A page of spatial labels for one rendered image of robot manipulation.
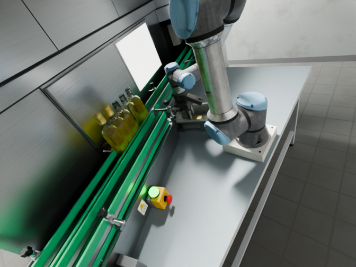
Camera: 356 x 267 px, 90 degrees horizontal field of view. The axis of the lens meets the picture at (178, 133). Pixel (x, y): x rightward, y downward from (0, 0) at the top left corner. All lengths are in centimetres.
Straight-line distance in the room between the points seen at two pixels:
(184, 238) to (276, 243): 87
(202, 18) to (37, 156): 73
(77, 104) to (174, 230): 67
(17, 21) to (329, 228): 191
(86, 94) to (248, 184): 82
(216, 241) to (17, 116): 82
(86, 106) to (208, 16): 65
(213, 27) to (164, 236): 74
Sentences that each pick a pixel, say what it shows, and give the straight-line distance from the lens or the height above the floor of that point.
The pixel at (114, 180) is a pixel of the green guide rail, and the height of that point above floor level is 95.
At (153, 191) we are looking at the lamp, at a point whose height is 85.
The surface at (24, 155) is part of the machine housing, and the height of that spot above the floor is 118.
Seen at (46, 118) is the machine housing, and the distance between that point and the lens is 88.
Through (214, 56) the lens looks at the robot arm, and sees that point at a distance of 58.
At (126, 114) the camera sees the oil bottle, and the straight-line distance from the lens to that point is 90.
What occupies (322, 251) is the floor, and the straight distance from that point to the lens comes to 157.
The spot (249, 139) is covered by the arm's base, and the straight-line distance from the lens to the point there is 85.
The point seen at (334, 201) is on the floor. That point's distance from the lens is 173.
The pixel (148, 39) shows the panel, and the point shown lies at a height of 120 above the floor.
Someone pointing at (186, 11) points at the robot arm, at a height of 140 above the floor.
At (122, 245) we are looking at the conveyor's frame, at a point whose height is 84.
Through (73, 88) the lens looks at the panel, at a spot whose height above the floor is 126.
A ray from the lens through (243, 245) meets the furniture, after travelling 132.
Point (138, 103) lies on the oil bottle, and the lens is 97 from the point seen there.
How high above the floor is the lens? 147
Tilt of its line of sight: 39 degrees down
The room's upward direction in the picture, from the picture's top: 24 degrees counter-clockwise
